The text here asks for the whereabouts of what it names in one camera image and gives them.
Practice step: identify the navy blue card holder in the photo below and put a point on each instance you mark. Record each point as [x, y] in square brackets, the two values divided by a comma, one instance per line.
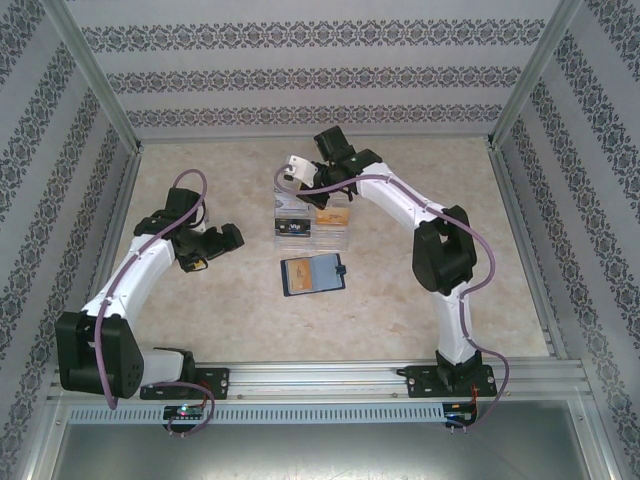
[330, 272]

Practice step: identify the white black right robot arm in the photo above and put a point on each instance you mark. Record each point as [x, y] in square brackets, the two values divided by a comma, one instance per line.
[442, 250]

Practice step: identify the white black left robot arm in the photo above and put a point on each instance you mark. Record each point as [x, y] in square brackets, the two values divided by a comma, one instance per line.
[75, 360]

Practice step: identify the orange credit card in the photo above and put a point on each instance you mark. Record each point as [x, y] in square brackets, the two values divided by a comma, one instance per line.
[332, 217]

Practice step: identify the orange card brown print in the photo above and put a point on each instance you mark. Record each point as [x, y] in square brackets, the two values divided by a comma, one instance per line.
[302, 277]

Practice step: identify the clear acrylic card tray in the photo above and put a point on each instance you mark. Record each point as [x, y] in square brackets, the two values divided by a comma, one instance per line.
[320, 242]

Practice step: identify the left circuit board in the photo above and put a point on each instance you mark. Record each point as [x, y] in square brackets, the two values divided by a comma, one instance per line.
[185, 412]

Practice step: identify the circuit board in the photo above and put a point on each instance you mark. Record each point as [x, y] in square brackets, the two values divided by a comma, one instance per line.
[460, 412]
[185, 412]

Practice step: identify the grey sheet metal panel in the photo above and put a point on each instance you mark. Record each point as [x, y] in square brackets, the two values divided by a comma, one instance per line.
[320, 452]

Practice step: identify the right circuit board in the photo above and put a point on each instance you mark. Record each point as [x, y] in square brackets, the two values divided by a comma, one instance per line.
[460, 412]

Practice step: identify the aluminium side rail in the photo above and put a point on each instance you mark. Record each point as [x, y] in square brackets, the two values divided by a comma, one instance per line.
[515, 220]
[112, 240]

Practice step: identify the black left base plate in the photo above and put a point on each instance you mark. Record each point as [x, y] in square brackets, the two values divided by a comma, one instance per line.
[217, 382]

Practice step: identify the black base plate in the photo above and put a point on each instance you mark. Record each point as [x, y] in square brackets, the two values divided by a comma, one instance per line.
[217, 382]
[417, 382]

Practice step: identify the aluminium mounting rail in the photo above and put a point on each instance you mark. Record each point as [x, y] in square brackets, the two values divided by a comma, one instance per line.
[315, 380]

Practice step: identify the aluminium frame post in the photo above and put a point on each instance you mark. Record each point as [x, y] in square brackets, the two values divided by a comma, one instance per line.
[95, 80]
[535, 75]

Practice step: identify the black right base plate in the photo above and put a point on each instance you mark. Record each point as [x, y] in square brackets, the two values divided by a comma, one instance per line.
[417, 382]

